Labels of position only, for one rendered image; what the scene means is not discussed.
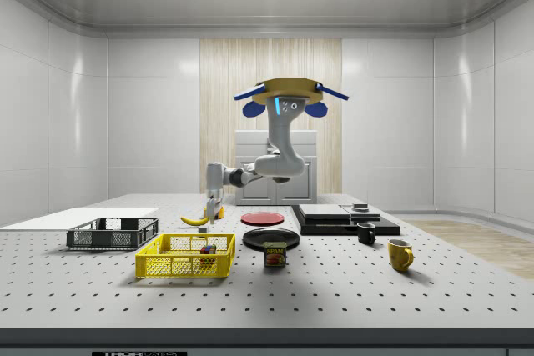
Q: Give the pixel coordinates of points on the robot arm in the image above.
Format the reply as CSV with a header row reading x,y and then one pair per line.
x,y
280,139

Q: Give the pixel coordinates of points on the white board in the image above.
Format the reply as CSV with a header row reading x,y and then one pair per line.
x,y
62,216

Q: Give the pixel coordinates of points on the black stove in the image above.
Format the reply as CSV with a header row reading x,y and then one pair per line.
x,y
334,222

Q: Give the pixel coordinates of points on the puzzle cube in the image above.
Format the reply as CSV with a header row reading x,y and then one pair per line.
x,y
208,252

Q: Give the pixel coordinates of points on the black plate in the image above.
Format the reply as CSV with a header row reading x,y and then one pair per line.
x,y
258,237

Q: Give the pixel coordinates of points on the yellow basket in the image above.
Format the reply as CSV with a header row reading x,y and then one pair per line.
x,y
183,266

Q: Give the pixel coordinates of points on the yellow mug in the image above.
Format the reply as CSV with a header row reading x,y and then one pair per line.
x,y
398,256

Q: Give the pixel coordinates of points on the dark grey basket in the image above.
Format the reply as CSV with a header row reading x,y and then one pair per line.
x,y
106,239

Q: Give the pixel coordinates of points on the red plate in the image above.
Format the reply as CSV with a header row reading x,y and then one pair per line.
x,y
262,218

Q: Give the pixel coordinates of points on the banana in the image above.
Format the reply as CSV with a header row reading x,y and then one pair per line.
x,y
194,221

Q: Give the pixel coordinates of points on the black mug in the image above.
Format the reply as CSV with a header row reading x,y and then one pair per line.
x,y
365,234

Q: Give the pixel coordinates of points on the flat-sided can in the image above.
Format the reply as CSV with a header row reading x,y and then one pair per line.
x,y
275,255

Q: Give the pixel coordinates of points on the white cabinet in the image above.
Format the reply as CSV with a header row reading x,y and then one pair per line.
x,y
300,151

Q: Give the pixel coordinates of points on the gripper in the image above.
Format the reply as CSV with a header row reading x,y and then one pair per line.
x,y
215,202

